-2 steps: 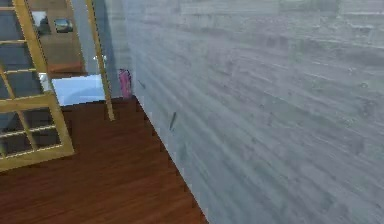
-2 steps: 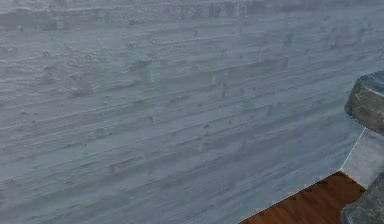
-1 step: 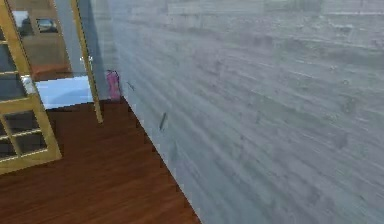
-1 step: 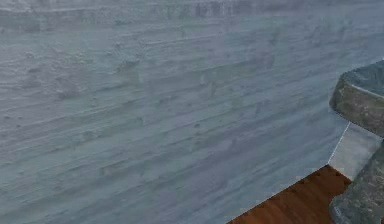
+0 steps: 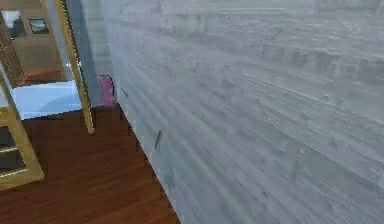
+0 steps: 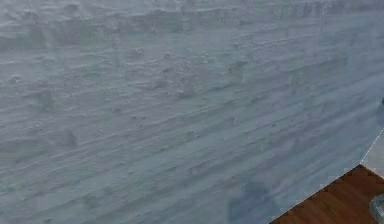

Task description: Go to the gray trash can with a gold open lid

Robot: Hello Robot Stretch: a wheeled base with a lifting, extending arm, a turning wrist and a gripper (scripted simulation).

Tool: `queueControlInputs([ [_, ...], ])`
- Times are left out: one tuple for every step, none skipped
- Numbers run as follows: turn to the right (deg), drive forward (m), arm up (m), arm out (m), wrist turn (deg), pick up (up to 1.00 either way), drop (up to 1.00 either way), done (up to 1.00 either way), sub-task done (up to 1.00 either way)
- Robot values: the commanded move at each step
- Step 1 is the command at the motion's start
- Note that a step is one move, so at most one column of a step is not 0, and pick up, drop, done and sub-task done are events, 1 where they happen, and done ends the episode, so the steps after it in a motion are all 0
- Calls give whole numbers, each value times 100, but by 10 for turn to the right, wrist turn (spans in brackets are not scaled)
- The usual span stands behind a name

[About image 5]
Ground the framed wall picture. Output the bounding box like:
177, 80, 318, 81
27, 17, 51, 35

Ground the pink bag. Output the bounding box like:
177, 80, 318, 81
97, 74, 117, 108

